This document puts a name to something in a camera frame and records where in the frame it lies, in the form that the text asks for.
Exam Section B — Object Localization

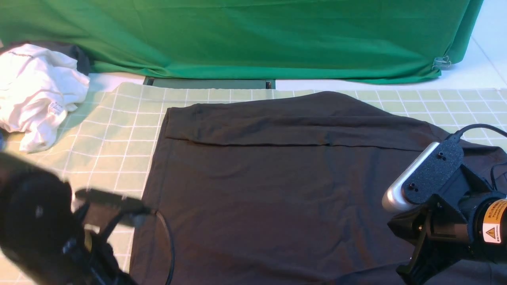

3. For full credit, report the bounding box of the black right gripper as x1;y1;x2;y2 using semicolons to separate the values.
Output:
387;166;506;285

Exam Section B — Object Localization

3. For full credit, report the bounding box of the dark gray long-sleeve top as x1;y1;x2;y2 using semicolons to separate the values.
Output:
129;91;507;285

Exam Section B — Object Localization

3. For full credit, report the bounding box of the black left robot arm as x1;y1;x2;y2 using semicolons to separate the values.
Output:
0;152;136;285

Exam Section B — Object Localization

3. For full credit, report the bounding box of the silver binder clip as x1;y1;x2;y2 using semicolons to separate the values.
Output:
432;55;453;70

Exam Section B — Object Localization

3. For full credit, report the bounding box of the green backdrop cloth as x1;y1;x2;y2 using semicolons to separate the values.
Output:
0;0;483;85

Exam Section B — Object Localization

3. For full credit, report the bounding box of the dark green metal bar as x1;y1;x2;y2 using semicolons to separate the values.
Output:
143;76;276;89

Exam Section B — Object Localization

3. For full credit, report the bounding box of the light green checkered tablecloth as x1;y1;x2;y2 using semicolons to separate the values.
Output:
22;82;506;285

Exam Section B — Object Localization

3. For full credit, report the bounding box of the dark garment behind white shirt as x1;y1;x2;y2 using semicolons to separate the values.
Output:
0;40;91;76

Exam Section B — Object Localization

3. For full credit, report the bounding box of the crumpled white shirt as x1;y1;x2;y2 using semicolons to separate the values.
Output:
0;44;90;153

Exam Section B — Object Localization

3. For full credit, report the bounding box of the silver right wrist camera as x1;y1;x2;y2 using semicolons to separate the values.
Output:
382;139;464;213

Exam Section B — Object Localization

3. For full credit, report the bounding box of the black right camera cable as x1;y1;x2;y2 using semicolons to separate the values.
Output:
447;123;507;190

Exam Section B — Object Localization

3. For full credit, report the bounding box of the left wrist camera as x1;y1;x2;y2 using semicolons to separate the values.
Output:
74;189;154;229

